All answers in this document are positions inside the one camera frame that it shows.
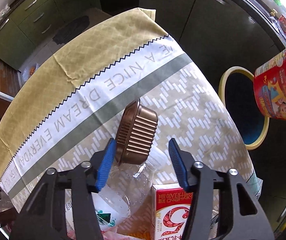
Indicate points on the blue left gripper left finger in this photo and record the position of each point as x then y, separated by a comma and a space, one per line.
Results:
103, 161

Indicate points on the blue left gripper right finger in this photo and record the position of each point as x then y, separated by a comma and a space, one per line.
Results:
180, 161

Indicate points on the clear plastic water bottle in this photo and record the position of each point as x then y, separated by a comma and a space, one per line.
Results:
126, 189

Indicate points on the red white milk carton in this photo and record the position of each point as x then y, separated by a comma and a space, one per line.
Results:
170, 210

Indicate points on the red instant noodle cup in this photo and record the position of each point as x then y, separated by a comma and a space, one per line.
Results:
270, 87

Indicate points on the yellow rimmed blue trash bin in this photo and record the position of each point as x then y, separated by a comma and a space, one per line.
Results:
237, 94

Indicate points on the green kitchen cabinets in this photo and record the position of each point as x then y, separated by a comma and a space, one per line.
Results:
216, 34

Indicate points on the patterned tablecloth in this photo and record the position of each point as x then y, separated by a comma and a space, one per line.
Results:
73, 104

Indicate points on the dark floor mat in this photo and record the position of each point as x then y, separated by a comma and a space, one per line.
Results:
71, 30

